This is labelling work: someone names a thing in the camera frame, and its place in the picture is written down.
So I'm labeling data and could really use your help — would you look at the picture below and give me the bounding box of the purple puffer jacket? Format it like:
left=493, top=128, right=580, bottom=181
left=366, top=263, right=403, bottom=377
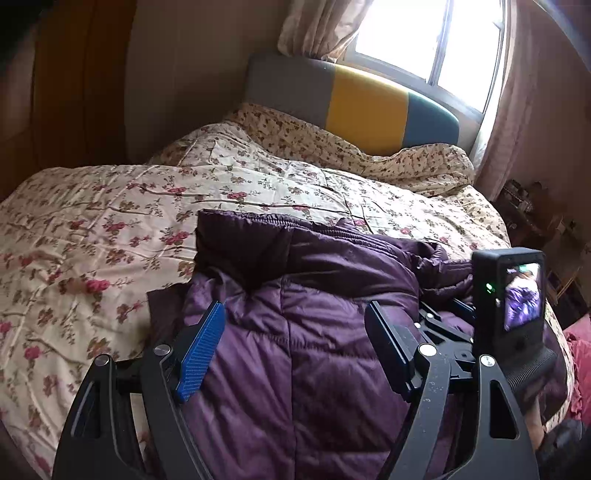
left=148, top=209, right=568, bottom=480

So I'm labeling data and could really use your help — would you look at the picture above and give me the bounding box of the cluttered wooden desk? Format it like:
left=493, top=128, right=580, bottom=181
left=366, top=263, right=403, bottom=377
left=498, top=179, right=591, bottom=305

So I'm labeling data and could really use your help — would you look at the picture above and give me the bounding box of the short patterned curtain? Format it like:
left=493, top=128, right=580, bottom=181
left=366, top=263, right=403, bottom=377
left=277, top=0, right=376, bottom=62

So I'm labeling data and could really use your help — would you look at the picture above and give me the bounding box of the small floral print duvet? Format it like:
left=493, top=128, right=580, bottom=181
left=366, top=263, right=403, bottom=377
left=224, top=102, right=476, bottom=197

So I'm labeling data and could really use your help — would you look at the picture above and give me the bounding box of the person's right forearm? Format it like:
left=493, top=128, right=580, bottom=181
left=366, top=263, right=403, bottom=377
left=526, top=399, right=585, bottom=463

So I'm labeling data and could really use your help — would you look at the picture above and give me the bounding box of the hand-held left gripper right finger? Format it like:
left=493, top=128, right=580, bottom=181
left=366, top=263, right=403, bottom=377
left=365, top=301, right=541, bottom=480

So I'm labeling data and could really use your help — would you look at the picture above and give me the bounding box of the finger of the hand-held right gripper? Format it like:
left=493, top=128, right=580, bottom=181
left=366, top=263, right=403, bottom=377
left=450, top=298, right=474, bottom=324
left=418, top=309, right=475, bottom=365

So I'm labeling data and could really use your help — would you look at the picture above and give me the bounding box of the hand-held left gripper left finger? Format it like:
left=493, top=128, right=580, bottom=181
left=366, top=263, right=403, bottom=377
left=52, top=300, right=227, bottom=480

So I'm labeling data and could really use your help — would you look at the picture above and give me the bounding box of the pink cloth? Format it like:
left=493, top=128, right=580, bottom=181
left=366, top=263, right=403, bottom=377
left=564, top=320, right=591, bottom=422

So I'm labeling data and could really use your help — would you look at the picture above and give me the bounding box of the grey yellow teal headboard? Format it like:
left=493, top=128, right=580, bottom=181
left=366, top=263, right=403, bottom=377
left=245, top=53, right=460, bottom=155

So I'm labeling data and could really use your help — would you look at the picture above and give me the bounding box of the long pink curtain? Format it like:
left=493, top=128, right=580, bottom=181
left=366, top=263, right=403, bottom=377
left=471, top=0, right=552, bottom=200

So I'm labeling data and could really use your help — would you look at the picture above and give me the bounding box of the window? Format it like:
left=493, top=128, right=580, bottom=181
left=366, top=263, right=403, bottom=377
left=344, top=0, right=509, bottom=116

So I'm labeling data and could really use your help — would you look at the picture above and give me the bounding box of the large floral print quilt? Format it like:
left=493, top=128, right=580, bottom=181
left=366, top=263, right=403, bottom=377
left=0, top=122, right=575, bottom=480

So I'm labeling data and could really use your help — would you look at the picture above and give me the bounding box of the wooden wardrobe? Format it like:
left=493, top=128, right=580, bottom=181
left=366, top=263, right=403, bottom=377
left=0, top=0, right=139, bottom=200

